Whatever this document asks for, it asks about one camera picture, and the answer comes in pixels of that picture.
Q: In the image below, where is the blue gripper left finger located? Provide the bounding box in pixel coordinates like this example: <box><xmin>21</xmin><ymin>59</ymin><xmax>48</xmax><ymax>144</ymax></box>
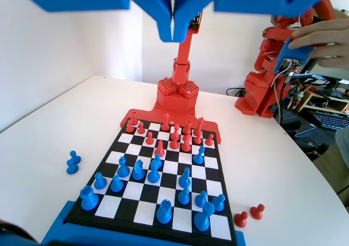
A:
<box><xmin>119</xmin><ymin>0</ymin><xmax>173</xmax><ymax>43</ymax></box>

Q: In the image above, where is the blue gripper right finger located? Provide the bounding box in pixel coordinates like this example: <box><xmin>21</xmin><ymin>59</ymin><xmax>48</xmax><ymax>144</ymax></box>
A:
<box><xmin>174</xmin><ymin>0</ymin><xmax>219</xmax><ymax>44</ymax></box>

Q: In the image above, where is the red leader arm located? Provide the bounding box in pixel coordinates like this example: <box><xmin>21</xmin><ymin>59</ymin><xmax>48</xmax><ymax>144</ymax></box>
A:
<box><xmin>234</xmin><ymin>0</ymin><xmax>336</xmax><ymax>119</ymax></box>

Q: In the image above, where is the red chess knight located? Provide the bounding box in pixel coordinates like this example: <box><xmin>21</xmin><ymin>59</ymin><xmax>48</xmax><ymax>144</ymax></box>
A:
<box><xmin>181</xmin><ymin>135</ymin><xmax>192</xmax><ymax>153</ymax></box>
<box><xmin>154</xmin><ymin>139</ymin><xmax>166</xmax><ymax>159</ymax></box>

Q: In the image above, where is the blue chess knight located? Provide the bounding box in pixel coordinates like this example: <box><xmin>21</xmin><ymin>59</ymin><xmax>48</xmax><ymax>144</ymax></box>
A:
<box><xmin>178</xmin><ymin>167</ymin><xmax>191</xmax><ymax>188</ymax></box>
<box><xmin>132</xmin><ymin>159</ymin><xmax>146</xmax><ymax>181</ymax></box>

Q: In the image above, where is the blue chess bishop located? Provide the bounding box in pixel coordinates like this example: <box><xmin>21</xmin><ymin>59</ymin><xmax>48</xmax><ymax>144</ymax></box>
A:
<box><xmin>117</xmin><ymin>156</ymin><xmax>131</xmax><ymax>178</ymax></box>

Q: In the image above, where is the blue chess queen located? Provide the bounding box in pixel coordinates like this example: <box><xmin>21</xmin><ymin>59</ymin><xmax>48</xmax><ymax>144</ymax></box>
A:
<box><xmin>147</xmin><ymin>161</ymin><xmax>161</xmax><ymax>184</ymax></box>

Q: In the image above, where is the blue chess rook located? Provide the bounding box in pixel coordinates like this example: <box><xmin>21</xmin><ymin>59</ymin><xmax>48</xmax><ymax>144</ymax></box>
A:
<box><xmin>80</xmin><ymin>185</ymin><xmax>99</xmax><ymax>211</ymax></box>
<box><xmin>156</xmin><ymin>199</ymin><xmax>173</xmax><ymax>224</ymax></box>

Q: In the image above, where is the group of blue chess pieces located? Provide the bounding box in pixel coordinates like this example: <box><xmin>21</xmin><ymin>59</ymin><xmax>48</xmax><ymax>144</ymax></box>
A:
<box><xmin>40</xmin><ymin>201</ymin><xmax>245</xmax><ymax>246</ymax></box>

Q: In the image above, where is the person hand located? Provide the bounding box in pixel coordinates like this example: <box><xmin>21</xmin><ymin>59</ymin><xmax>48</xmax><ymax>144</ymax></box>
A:
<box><xmin>287</xmin><ymin>18</ymin><xmax>349</xmax><ymax>68</ymax></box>

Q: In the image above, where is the blue circuit board holder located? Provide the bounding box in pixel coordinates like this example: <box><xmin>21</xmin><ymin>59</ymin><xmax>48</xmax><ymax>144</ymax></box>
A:
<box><xmin>273</xmin><ymin>37</ymin><xmax>314</xmax><ymax>75</ymax></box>

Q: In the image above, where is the black keyboard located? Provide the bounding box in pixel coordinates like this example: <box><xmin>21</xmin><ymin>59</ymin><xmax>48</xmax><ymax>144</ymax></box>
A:
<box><xmin>274</xmin><ymin>106</ymin><xmax>299</xmax><ymax>125</ymax></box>
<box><xmin>310</xmin><ymin>110</ymin><xmax>347</xmax><ymax>131</ymax></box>

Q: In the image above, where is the blue pawn left of centre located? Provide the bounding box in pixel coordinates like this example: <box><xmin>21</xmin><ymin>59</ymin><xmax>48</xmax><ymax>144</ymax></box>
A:
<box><xmin>192</xmin><ymin>146</ymin><xmax>206</xmax><ymax>165</ymax></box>

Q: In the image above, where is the black white chessboard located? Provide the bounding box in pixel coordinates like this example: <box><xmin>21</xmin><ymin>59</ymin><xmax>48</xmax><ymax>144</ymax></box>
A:
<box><xmin>64</xmin><ymin>117</ymin><xmax>238</xmax><ymax>243</ymax></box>

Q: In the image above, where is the wooden desk shelf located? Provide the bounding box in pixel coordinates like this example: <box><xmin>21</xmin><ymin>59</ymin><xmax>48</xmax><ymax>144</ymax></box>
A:
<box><xmin>296</xmin><ymin>89</ymin><xmax>349</xmax><ymax>115</ymax></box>

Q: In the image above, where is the seated person body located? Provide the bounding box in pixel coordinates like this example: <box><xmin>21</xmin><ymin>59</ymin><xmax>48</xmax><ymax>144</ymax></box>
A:
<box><xmin>312</xmin><ymin>127</ymin><xmax>349</xmax><ymax>196</ymax></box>

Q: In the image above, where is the black cable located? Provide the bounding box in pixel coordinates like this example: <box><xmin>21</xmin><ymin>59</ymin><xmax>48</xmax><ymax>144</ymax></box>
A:
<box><xmin>226</xmin><ymin>87</ymin><xmax>248</xmax><ymax>97</ymax></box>

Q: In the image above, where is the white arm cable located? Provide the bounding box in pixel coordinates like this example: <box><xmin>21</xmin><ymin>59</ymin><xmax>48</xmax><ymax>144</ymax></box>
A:
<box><xmin>271</xmin><ymin>73</ymin><xmax>287</xmax><ymax>116</ymax></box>

